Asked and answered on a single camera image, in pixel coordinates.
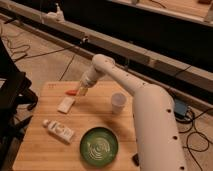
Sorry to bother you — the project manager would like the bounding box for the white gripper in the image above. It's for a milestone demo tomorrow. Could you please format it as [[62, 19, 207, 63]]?
[[76, 66, 101, 96]]

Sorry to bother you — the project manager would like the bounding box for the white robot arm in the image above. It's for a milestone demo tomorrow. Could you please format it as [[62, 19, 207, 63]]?
[[77, 54, 188, 171]]

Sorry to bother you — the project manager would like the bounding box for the white sponge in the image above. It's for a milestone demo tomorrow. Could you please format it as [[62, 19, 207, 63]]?
[[57, 97, 75, 114]]

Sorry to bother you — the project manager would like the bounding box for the translucent plastic cup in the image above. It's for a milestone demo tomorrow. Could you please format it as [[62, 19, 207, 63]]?
[[111, 92, 127, 114]]

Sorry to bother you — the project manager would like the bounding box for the white lotion tube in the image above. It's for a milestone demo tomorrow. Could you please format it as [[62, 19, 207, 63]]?
[[43, 119, 74, 144]]

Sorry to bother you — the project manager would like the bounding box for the wooden table board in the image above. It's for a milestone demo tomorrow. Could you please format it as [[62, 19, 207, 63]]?
[[13, 81, 139, 171]]

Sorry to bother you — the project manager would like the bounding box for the green plate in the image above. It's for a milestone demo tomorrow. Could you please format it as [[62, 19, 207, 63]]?
[[80, 127, 119, 168]]

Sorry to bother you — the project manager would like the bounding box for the black chair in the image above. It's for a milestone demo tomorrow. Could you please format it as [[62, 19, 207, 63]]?
[[0, 38, 38, 169]]

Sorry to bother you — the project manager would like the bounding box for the black phone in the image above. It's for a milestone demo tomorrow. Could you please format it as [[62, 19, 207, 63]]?
[[132, 154, 139, 166]]

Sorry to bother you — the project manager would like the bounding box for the blue power box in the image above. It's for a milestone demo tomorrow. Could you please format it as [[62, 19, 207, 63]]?
[[174, 99, 188, 119]]

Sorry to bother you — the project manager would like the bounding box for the white object on rail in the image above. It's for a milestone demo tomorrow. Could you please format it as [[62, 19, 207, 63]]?
[[46, 3, 65, 22]]

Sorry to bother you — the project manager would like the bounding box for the black floor cable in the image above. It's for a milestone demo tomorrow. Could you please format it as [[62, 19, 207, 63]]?
[[178, 109, 213, 171]]

